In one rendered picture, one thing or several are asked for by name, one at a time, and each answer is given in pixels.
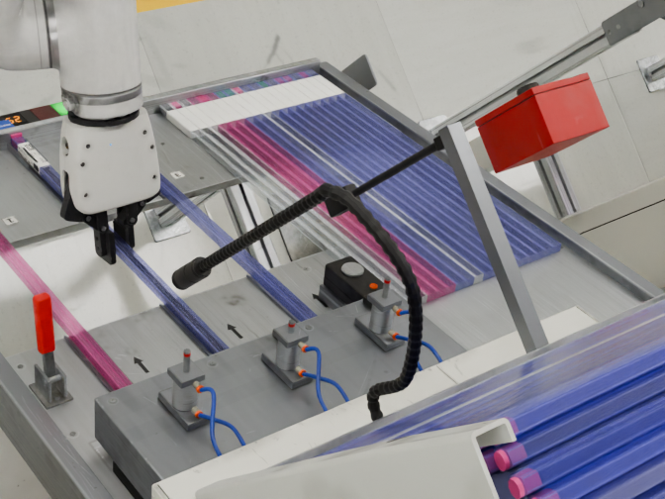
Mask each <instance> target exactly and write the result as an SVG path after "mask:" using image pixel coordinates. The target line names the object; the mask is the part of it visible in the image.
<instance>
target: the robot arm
mask: <svg viewBox="0 0 665 499"><path fill-rule="evenodd" d="M0 68H1V69H4V70H12V71H22V70H37V69H49V68H55V69H57V70H58V71H59V79H60V88H61V101H62V106H63V107H64V109H65V110H66V111H68V112H67V116H65V117H63V120H62V126H61V134H60V148H59V168H60V184H61V192H62V196H63V202H62V206H61V210H60V217H61V218H63V219H64V220H65V221H69V222H84V223H86V224H87V225H89V226H90V227H92V228H93V233H94V244H95V251H96V253H97V255H98V256H100V257H101V258H102V259H104V260H105V261H106V262H108V263H109V264H110V265H112V264H115V263H116V262H117V261H116V248H115V236H114V233H113V232H112V231H111V230H109V223H108V215H107V211H108V210H111V209H115V208H117V218H115V219H114V221H113V227H114V231H115V232H116V233H117V234H118V235H119V236H120V237H121V238H122V239H123V240H124V241H125V242H126V243H127V244H128V245H129V246H130V247H131V248H134V247H135V233H134V225H135V224H136V223H137V222H138V215H139V214H140V212H141V211H142V209H143V207H144V206H145V204H146V203H148V202H150V201H151V200H152V199H154V198H155V197H157V196H158V195H159V194H160V173H159V165H158V158H157V151H156V146H155V140H154V136H153V132H152V127H151V124H150V120H149V117H148V113H147V110H146V108H144V107H142V105H143V86H142V73H141V59H140V44H139V29H138V15H137V0H0Z"/></svg>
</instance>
